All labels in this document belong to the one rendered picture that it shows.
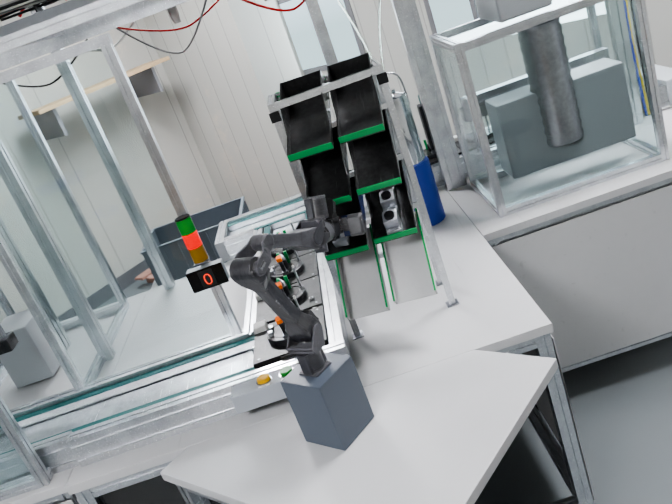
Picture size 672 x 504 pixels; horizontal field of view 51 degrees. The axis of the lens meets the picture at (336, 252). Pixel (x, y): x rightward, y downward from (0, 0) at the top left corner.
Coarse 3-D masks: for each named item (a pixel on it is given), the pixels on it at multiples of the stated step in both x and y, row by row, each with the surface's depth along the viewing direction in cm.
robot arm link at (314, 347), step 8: (320, 328) 177; (288, 336) 179; (312, 336) 175; (320, 336) 177; (288, 344) 178; (296, 344) 181; (304, 344) 180; (312, 344) 174; (320, 344) 176; (288, 352) 179; (296, 352) 178; (304, 352) 176; (312, 352) 175
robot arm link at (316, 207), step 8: (304, 200) 184; (312, 200) 184; (320, 200) 184; (312, 208) 184; (320, 208) 184; (312, 216) 184; (320, 216) 184; (328, 216) 186; (304, 224) 184; (312, 224) 183; (320, 224) 181; (320, 232) 181; (320, 240) 181
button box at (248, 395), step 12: (276, 372) 206; (240, 384) 207; (252, 384) 205; (264, 384) 202; (276, 384) 201; (240, 396) 202; (252, 396) 202; (264, 396) 202; (276, 396) 203; (240, 408) 203; (252, 408) 203
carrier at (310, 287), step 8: (296, 272) 247; (280, 280) 244; (288, 280) 250; (304, 280) 258; (312, 280) 255; (288, 288) 250; (296, 288) 248; (304, 288) 246; (312, 288) 249; (320, 288) 247; (256, 296) 254; (288, 296) 244; (296, 296) 242; (304, 296) 244; (320, 296) 241; (264, 304) 250; (304, 304) 239; (312, 304) 237; (320, 304) 236; (256, 312) 246; (264, 312) 244; (272, 312) 242; (256, 320) 240; (272, 320) 237
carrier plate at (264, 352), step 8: (320, 312) 230; (320, 320) 224; (256, 336) 229; (264, 336) 228; (256, 344) 224; (264, 344) 222; (256, 352) 219; (264, 352) 218; (272, 352) 216; (280, 352) 214; (256, 360) 215; (264, 360) 213; (272, 360) 213; (280, 360) 213; (256, 368) 214
